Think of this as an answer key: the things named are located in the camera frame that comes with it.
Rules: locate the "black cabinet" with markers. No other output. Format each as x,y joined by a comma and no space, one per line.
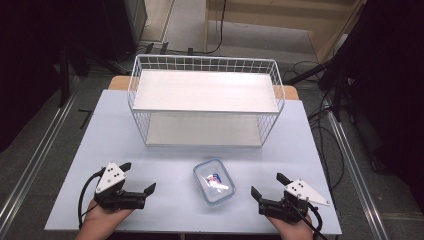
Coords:
125,26

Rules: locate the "clear plastic container blue rim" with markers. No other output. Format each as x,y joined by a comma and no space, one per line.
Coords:
213,196

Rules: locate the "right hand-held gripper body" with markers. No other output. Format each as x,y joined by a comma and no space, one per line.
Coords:
293,203

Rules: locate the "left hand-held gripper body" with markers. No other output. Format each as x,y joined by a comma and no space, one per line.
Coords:
115,196

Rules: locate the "person's right hand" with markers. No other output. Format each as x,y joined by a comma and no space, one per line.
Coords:
293,230

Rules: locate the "wooden frame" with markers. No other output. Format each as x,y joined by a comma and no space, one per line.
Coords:
283,20

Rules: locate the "metal floor rail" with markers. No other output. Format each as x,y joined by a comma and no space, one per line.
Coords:
36,160
356,180

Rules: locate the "person's left hand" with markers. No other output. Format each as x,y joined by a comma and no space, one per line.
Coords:
100,221

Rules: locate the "small printed packet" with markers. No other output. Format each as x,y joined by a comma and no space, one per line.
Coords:
213,179

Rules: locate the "dark curtain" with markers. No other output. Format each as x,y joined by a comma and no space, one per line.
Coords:
390,83
26,66

